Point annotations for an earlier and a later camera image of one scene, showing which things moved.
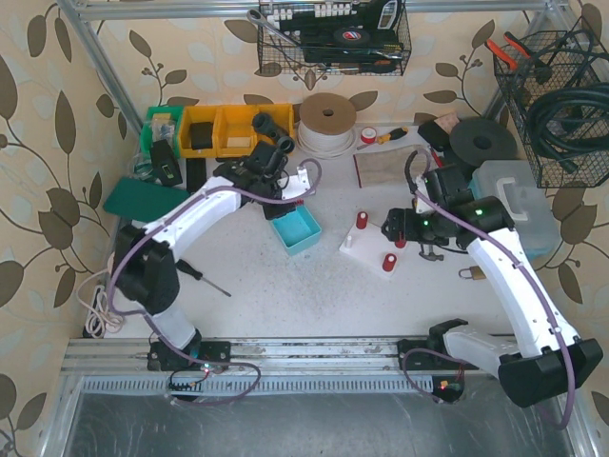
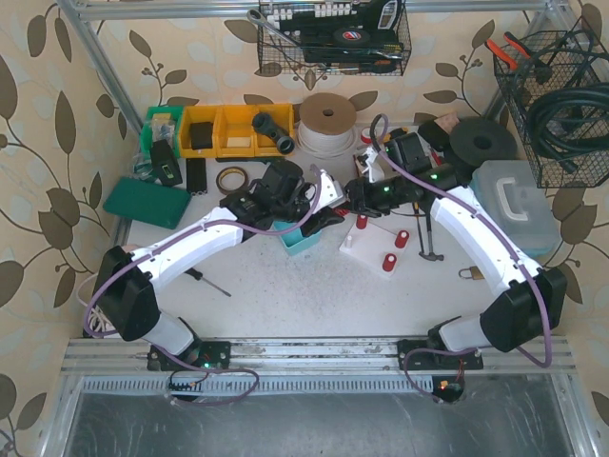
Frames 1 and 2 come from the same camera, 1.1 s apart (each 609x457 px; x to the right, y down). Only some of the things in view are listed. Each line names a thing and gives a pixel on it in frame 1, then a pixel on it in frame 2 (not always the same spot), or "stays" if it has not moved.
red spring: x=389 y=261 stays
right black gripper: x=396 y=228 → x=358 y=195
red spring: x=362 y=220 stays
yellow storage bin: x=232 y=127 stays
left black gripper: x=278 y=205 → x=313 y=215
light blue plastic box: x=299 y=230 stays
